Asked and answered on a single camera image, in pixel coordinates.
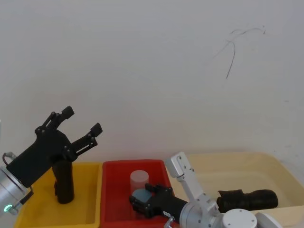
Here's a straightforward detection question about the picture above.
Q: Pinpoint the small black wrapped roll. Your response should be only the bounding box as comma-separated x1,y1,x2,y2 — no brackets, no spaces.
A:
52,159,75,205

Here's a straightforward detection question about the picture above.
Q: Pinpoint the translucent plastic cylinder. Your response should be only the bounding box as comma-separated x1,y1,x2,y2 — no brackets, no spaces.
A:
129,169,153,205

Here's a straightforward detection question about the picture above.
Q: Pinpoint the thin dark cable silver plug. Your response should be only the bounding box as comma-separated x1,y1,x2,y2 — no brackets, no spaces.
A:
163,216,176,228
2,152,17,167

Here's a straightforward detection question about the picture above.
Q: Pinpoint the yellow plastic bin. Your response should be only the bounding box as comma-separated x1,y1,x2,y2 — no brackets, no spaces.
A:
14,161,103,228

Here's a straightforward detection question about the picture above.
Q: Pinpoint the large black roll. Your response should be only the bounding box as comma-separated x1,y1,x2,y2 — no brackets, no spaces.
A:
216,189,279,214

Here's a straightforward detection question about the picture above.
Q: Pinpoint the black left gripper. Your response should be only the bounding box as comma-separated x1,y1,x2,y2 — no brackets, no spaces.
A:
9,105,104,188

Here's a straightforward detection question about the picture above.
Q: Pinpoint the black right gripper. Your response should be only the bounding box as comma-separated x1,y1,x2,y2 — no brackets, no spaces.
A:
129,183,189,219

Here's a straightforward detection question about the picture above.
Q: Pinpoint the red plastic bin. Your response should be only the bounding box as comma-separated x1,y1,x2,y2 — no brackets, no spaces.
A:
99,159,177,228

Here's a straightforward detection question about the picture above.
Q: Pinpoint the cream plastic bin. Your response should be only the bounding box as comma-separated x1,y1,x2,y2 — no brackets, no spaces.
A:
166,152,304,228

